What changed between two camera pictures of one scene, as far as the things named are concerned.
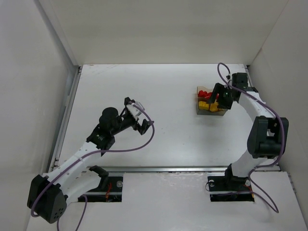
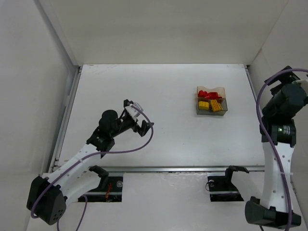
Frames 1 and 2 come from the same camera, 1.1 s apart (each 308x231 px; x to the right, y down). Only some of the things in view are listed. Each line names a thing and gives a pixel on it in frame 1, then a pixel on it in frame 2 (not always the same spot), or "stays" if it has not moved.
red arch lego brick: x=210 y=95 stays
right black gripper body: x=223 y=96 → x=281 y=80
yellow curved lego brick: x=203 y=105 stays
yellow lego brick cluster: x=213 y=107 stays
